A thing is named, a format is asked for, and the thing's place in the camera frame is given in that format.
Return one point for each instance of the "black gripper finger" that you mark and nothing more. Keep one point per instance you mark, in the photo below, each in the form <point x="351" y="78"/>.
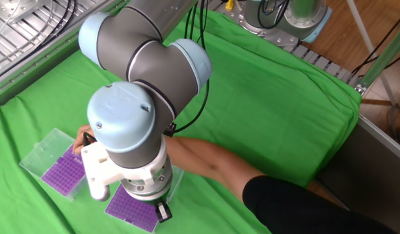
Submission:
<point x="163" y="212"/>

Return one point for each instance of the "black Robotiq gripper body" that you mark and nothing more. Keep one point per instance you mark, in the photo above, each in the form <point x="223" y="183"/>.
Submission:
<point x="151" y="199"/>

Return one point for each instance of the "purple pipette tip box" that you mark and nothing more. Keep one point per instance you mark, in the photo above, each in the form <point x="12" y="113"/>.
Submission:
<point x="131" y="208"/>
<point x="61" y="169"/>

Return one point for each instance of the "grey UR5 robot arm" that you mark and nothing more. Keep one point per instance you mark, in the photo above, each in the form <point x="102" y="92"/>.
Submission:
<point x="144" y="107"/>

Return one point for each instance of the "bare human forearm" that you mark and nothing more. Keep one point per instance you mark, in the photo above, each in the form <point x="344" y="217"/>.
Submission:
<point x="212" y="162"/>

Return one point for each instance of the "bare human hand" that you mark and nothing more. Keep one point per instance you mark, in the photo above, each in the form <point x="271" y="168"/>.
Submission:
<point x="79" y="139"/>

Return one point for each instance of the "black shirt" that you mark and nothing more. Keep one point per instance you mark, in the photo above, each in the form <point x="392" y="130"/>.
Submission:
<point x="300" y="208"/>

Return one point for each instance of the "green table cloth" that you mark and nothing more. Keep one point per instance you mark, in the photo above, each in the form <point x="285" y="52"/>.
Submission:
<point x="268" y="107"/>

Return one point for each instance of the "small yellow object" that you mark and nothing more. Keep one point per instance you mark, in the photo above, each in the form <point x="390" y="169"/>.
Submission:
<point x="229" y="4"/>

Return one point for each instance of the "aluminium mounting plate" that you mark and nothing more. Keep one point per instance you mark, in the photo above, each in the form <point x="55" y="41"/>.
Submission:
<point x="21" y="8"/>

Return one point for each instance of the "white slanted pole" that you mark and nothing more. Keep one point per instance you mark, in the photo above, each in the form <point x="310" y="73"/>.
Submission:
<point x="365" y="39"/>

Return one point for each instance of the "white wrist mounting bracket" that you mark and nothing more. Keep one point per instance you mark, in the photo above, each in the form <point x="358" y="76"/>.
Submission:
<point x="99" y="165"/>

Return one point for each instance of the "green frame post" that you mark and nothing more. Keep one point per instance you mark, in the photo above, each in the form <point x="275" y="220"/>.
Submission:
<point x="381" y="58"/>

